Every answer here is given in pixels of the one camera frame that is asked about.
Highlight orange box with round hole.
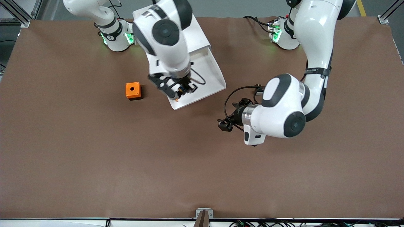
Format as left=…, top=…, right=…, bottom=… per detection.
left=125, top=82, right=143, bottom=101

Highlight white plastic drawer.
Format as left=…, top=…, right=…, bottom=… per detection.
left=170, top=45, right=227, bottom=110

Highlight white drawer cabinet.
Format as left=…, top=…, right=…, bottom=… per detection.
left=133, top=7, right=212, bottom=76

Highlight brown camera pole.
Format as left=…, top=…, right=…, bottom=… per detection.
left=193, top=210, right=210, bottom=227

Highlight grey metal bracket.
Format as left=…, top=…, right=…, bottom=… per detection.
left=195, top=207, right=214, bottom=227

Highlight tangled black cables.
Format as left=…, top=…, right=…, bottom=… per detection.
left=229, top=220, right=404, bottom=227

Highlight black arm base cable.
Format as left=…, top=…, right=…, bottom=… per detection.
left=243, top=15, right=272, bottom=33

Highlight white table edge rail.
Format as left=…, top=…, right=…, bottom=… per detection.
left=0, top=217, right=404, bottom=227

